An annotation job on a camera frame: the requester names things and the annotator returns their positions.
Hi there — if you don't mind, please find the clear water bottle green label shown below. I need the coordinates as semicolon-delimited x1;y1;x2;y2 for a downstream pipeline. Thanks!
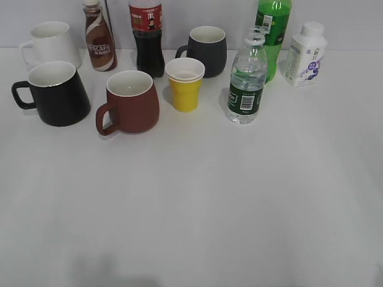
227;26;268;124

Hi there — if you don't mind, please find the dark cola bottle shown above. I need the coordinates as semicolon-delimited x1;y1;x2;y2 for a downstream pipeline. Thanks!
129;1;165;78

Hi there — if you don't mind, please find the red ceramic mug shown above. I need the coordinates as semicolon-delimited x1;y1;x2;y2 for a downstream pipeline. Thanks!
95;71;160;136

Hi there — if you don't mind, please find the yellow paper cup stack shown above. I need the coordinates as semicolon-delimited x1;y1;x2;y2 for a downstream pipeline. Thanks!
165;57;205;112

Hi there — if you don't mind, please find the white ceramic mug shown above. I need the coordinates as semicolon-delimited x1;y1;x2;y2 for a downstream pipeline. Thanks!
19;22;82;69

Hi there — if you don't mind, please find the dark grey ceramic mug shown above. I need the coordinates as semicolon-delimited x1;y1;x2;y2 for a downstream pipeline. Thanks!
175;26;227;78

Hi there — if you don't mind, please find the brown Nescafe coffee bottle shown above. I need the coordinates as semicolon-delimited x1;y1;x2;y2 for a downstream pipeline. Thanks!
83;1;117;72

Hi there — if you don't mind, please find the black ceramic mug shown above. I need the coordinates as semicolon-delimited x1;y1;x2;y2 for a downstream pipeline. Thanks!
11;61;91;127

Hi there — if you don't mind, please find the green soda bottle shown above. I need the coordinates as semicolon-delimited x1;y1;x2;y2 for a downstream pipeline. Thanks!
255;0;293;82

